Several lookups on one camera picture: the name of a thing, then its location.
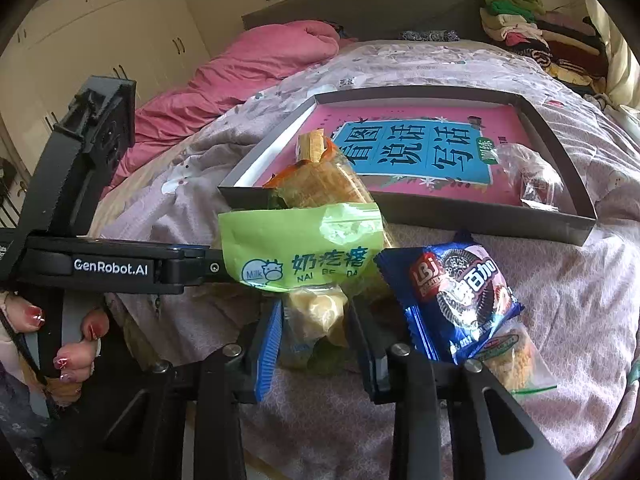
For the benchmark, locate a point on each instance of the dark patterned pillow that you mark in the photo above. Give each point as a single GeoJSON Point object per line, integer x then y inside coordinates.
{"type": "Point", "coordinates": [430, 36]}

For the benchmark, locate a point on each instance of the grey headboard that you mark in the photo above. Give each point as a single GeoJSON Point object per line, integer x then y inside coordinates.
{"type": "Point", "coordinates": [390, 15]}

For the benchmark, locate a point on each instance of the person's left hand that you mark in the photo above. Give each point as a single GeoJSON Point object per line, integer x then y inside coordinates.
{"type": "Point", "coordinates": [75, 360]}

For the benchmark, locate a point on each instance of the clear cake packet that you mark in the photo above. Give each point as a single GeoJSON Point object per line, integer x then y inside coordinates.
{"type": "Point", "coordinates": [537, 175]}

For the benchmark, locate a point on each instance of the printed blanket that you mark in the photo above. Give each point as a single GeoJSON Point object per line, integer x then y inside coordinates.
{"type": "Point", "coordinates": [575, 310]}

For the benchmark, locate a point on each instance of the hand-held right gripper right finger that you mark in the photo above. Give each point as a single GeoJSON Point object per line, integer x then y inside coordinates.
{"type": "Point", "coordinates": [367, 355]}

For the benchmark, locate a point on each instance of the grey cardboard tray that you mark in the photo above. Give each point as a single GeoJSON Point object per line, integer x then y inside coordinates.
{"type": "Point", "coordinates": [525, 225]}

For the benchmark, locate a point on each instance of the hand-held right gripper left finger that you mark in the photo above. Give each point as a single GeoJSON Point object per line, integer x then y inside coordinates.
{"type": "Point", "coordinates": [267, 350]}

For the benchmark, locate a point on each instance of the cream wardrobe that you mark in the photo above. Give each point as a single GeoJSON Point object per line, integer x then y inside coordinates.
{"type": "Point", "coordinates": [100, 35]}

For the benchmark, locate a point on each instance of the pink duvet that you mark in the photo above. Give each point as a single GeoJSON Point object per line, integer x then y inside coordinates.
{"type": "Point", "coordinates": [200, 95]}

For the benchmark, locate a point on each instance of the pile of folded clothes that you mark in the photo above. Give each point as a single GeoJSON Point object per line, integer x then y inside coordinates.
{"type": "Point", "coordinates": [540, 35]}

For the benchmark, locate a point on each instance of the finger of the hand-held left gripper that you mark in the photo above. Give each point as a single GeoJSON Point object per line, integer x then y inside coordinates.
{"type": "Point", "coordinates": [195, 266]}

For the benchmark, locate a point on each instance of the pink and blue book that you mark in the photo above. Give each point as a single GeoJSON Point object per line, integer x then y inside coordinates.
{"type": "Point", "coordinates": [425, 150]}

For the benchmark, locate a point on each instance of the orange snack packet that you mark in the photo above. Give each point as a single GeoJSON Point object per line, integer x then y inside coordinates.
{"type": "Point", "coordinates": [325, 180]}

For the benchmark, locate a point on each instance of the green snack packet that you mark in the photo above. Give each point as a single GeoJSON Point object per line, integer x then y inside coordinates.
{"type": "Point", "coordinates": [300, 240]}

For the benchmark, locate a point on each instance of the clear rice cracker packet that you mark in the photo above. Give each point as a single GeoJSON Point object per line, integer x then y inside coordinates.
{"type": "Point", "coordinates": [515, 360]}

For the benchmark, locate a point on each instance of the cream curtain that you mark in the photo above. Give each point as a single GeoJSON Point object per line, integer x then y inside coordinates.
{"type": "Point", "coordinates": [620, 60]}

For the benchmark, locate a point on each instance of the blue cookie packet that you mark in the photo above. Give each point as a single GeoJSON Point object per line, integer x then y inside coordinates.
{"type": "Point", "coordinates": [450, 290]}

